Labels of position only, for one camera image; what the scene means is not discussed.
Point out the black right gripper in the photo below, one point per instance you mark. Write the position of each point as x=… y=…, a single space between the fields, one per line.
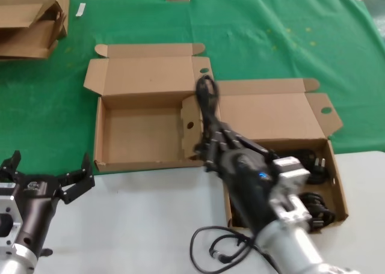
x=246 y=178

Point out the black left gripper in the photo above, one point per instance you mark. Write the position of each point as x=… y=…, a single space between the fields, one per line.
x=36 y=193

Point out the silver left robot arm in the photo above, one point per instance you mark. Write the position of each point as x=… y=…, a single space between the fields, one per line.
x=15 y=262

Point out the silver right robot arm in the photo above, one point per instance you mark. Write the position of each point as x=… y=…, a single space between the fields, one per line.
x=288 y=250

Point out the open cardboard box torn corner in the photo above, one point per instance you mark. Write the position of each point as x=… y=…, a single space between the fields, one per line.
x=141 y=135

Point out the flattened brown cardboard box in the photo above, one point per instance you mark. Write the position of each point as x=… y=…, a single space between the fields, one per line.
x=18 y=15
x=27 y=42

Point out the green table cloth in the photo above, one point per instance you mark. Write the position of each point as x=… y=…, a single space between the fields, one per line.
x=270 y=45

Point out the small white paper strip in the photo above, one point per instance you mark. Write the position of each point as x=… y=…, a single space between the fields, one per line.
x=80 y=9

